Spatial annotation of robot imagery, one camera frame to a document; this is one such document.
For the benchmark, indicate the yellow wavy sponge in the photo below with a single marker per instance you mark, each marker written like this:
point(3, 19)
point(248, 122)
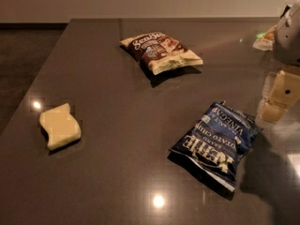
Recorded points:
point(61, 127)

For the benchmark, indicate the brown chip bag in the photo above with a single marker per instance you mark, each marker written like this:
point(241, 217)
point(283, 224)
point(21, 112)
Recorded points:
point(160, 53)

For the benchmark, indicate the blue Kettle chip bag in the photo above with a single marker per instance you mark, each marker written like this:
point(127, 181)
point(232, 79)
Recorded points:
point(217, 143)

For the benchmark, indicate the orange snack bag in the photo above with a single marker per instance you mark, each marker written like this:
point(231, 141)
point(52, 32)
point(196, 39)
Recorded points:
point(265, 41)

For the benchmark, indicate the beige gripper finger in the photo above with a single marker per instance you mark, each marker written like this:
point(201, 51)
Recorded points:
point(286, 87)
point(270, 113)

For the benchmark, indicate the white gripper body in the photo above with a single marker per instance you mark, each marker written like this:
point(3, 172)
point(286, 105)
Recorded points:
point(289, 37)

